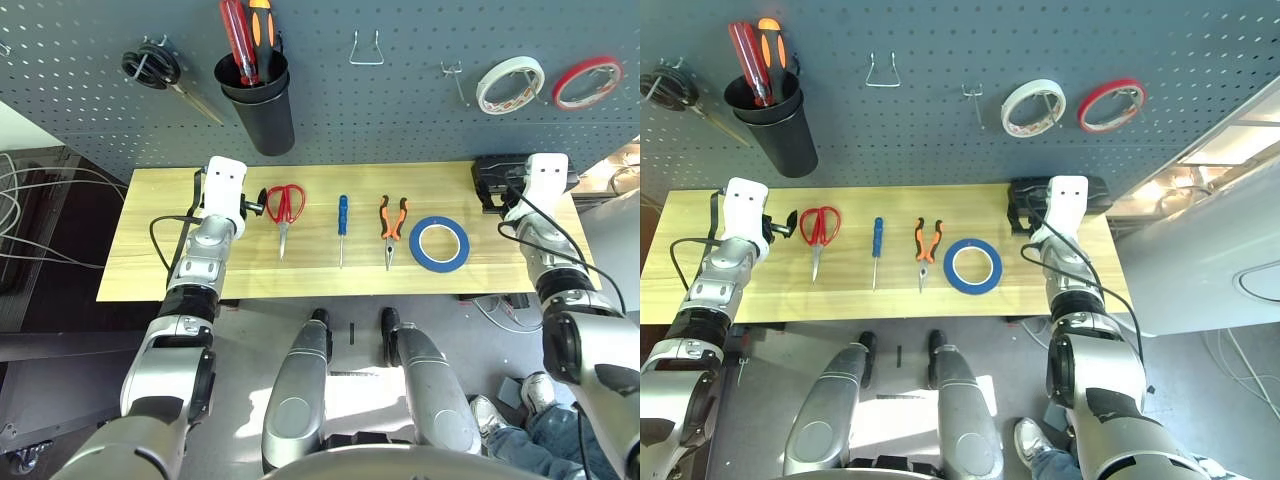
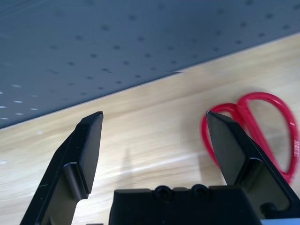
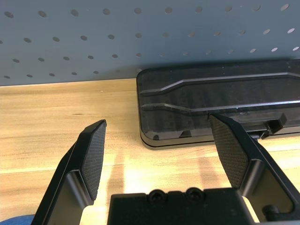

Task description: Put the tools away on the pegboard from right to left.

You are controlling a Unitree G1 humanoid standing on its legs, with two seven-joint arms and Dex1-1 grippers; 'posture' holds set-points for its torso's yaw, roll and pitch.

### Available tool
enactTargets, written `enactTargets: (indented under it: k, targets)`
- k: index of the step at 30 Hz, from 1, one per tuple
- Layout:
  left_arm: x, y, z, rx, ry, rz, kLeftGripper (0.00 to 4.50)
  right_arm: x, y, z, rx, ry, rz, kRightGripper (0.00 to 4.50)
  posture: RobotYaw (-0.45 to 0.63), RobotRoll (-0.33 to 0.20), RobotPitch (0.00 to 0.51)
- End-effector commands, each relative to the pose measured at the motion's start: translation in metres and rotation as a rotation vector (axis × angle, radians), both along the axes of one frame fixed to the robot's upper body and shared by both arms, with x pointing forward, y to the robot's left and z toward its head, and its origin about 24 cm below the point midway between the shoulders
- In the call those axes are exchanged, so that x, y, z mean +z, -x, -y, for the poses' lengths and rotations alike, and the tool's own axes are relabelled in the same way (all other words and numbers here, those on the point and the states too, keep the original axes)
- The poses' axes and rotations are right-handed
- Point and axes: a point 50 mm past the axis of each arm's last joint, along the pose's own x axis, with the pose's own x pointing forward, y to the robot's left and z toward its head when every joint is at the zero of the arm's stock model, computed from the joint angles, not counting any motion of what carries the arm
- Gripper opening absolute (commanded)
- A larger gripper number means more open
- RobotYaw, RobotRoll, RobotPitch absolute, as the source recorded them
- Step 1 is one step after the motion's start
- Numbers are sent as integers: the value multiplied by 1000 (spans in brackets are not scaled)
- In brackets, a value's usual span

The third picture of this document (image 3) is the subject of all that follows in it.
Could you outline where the black plastic tool case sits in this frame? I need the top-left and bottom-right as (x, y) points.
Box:
(135, 58), (300, 149)

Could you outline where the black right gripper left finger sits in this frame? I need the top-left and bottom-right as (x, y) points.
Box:
(31, 119), (107, 225)

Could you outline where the grey perforated pegboard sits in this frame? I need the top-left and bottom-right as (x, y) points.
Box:
(0, 0), (300, 87)

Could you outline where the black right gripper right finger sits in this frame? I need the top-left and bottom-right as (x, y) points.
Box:
(208, 113), (300, 223)

